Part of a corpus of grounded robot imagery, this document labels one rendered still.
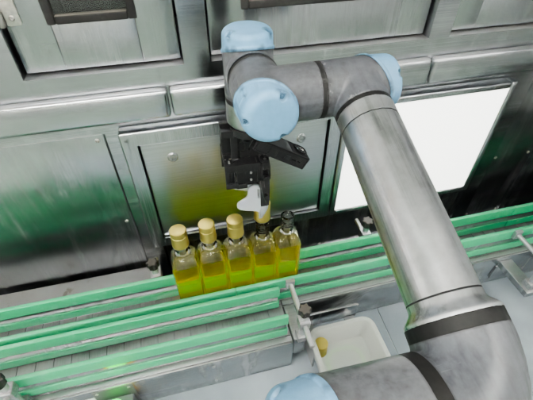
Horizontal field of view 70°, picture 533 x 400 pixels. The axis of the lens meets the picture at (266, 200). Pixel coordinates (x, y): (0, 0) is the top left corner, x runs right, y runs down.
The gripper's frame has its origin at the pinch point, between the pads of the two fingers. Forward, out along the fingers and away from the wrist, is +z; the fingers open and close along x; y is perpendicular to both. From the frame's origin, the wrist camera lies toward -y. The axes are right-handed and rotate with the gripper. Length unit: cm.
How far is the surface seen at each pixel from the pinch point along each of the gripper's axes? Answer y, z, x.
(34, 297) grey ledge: 57, 31, -10
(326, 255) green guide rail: -18.5, 26.6, -4.3
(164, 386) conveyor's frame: 26.2, 37.3, 16.4
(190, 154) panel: 12.8, -5.9, -12.2
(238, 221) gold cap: 5.1, 2.6, 1.2
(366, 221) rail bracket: -29.1, 17.5, -6.4
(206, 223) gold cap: 11.5, 2.6, 0.3
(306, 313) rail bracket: -6.3, 17.9, 15.8
